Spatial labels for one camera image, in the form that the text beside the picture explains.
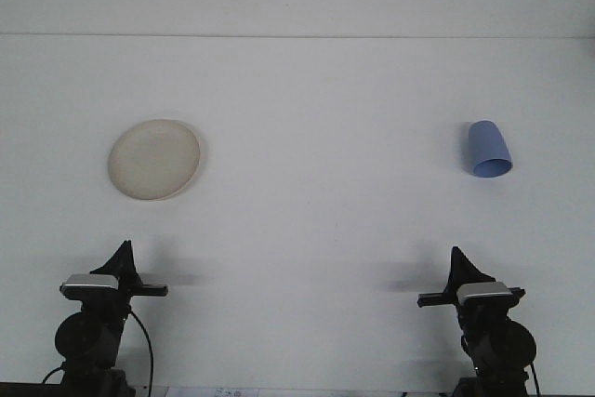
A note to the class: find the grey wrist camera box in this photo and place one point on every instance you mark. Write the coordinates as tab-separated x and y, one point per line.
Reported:
481	291
88	284

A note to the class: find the pale blue cup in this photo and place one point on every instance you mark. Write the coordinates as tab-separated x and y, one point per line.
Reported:
488	146

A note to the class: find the pale round plate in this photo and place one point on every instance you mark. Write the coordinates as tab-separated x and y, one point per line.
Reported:
153	160

